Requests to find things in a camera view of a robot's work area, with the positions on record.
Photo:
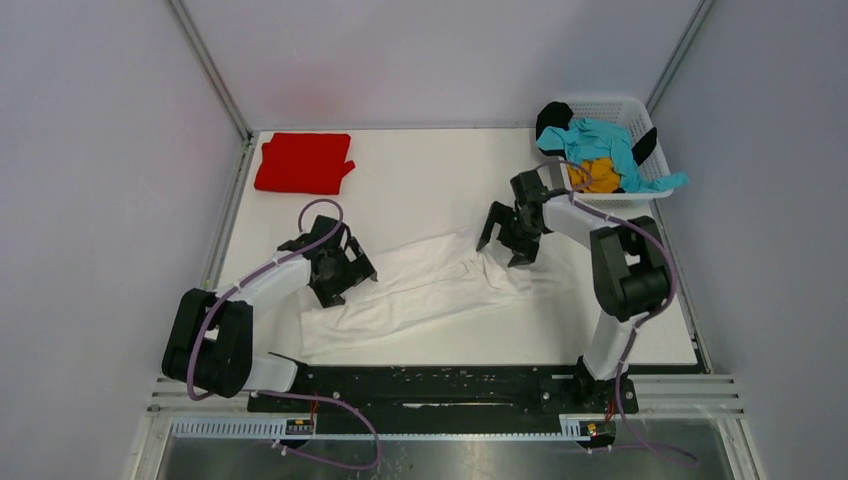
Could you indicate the left small circuit board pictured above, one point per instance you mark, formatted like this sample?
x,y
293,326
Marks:
x,y
300,426

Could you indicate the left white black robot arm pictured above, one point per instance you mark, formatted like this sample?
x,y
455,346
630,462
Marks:
x,y
211,345

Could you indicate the white t shirt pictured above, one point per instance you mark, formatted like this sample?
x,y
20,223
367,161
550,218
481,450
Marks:
x,y
424,283

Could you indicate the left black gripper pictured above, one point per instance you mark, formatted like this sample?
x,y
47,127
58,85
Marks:
x,y
330,296

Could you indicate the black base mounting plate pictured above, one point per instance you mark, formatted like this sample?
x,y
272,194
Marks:
x,y
408,400

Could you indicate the light blue t shirt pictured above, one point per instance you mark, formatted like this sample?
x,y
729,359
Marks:
x,y
590,139

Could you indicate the black t shirt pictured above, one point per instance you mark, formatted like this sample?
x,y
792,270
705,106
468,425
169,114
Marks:
x,y
559,115

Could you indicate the white slotted cable duct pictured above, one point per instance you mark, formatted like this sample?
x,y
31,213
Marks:
x,y
564,429

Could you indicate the right small circuit board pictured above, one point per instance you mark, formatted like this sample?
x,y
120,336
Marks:
x,y
595,429

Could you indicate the folded red t shirt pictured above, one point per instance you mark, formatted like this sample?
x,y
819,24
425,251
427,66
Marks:
x,y
304,163

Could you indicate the small circuit board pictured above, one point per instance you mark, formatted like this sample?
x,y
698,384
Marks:
x,y
300,426
595,429

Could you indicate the yellow t shirt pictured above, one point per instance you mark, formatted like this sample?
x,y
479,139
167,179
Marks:
x,y
595,176

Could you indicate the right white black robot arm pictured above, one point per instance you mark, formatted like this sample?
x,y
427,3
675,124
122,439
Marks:
x,y
632,276

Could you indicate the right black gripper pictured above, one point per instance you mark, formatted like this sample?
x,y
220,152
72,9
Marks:
x,y
525,251

